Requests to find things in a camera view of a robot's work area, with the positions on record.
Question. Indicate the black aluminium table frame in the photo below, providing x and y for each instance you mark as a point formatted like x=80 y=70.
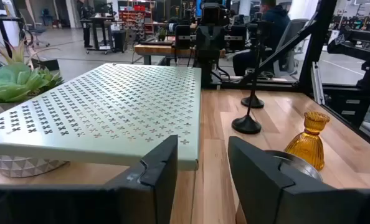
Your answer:
x=319 y=37

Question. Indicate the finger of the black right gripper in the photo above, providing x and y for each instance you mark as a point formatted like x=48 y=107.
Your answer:
x=182 y=36
x=238 y=37

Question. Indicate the amber glass candle holder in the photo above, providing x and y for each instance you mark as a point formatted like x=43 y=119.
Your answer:
x=308 y=146

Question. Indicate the spiky artificial air plant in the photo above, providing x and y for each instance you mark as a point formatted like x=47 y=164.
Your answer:
x=18 y=54

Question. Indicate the green artificial succulent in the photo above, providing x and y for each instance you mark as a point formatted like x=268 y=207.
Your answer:
x=10 y=84

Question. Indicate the white geometric plant pot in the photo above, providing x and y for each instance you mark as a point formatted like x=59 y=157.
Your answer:
x=23 y=166

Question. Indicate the silver aluminium extrusion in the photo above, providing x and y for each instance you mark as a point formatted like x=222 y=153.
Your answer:
x=318 y=84

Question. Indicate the candle tin red heart label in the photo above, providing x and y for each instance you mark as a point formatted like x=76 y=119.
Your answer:
x=300 y=165

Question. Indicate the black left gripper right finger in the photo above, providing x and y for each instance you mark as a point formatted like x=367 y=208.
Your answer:
x=256 y=186

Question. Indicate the person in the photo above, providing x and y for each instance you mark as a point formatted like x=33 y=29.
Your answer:
x=275 y=28

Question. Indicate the neighbouring black robot arm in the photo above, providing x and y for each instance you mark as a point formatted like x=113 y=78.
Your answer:
x=359 y=43

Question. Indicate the grey office chair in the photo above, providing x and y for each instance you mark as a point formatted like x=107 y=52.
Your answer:
x=292 y=40

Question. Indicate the red parts shelving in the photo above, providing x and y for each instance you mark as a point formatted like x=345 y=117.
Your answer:
x=138 y=15

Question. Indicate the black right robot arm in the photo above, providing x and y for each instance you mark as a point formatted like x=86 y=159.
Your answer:
x=207 y=70

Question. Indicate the black tall candlestick holder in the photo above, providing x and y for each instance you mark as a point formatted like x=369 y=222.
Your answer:
x=252 y=102
x=246 y=125

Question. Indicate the black standing desk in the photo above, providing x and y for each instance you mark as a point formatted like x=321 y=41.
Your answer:
x=101 y=21

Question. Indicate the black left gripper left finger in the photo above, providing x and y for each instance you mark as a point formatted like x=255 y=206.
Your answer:
x=154 y=186

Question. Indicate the black office chair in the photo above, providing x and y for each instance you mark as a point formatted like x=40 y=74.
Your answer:
x=35 y=28

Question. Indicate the wooden workbench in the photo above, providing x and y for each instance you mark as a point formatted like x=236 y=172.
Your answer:
x=160 y=49

